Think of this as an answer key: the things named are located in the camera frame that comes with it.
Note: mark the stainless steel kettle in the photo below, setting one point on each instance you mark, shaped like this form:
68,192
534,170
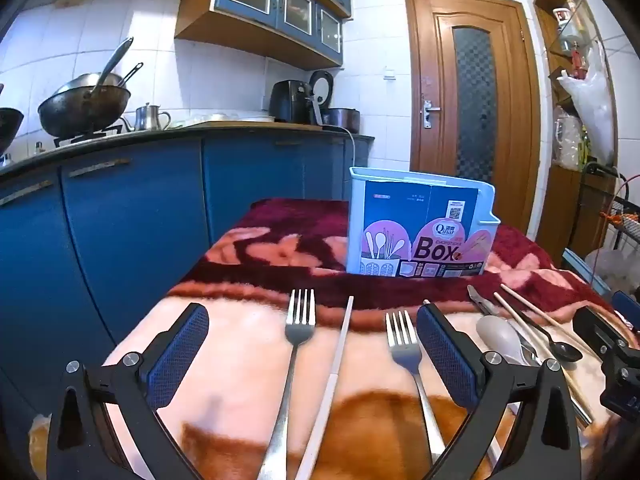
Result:
147,117

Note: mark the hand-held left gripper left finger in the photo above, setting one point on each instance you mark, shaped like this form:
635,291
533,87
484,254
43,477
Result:
180,355

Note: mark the grey spoon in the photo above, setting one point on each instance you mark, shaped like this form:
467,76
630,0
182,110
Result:
500,337

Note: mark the wooden chopstick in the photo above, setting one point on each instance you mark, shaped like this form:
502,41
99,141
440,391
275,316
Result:
545,317
575,390

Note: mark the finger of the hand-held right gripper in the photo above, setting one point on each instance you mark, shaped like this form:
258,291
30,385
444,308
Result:
597,327

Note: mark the blue base cabinets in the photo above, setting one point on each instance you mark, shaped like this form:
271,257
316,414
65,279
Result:
140,220

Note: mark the stainless steel fork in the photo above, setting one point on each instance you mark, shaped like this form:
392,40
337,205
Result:
405,345
300,330

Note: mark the black spoon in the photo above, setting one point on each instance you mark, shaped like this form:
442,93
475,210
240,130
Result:
567,352

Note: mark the dark pan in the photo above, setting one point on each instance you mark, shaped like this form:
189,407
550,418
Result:
9,125

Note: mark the black wok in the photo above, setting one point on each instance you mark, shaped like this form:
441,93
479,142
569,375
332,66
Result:
82,110

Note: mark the gas stove burner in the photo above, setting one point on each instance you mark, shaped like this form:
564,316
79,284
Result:
85,137

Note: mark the dark rice cooker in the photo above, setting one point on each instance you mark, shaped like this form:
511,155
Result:
342,119

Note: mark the white plastic bag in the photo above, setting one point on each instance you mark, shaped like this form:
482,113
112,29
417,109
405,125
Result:
592,105

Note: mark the wooden door with glass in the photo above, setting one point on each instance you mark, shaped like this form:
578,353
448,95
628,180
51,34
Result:
430,50

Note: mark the red and pink floral blanket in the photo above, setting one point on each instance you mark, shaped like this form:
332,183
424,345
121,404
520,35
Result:
240,360

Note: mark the light blue utensil box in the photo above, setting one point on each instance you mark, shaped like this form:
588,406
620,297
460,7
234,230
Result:
425,220

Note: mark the black air fryer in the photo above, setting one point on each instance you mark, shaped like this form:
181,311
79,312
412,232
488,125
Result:
290,102

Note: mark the white wall switch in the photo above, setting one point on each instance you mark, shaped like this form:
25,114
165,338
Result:
389,73

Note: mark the wooden shelf unit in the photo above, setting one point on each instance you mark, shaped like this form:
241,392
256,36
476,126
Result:
565,200

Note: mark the stainless steel utensil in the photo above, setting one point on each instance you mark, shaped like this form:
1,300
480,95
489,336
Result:
481,300

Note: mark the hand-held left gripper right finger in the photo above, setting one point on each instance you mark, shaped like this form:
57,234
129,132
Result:
445,355

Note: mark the white chopstick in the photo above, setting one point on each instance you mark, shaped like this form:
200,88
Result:
335,370

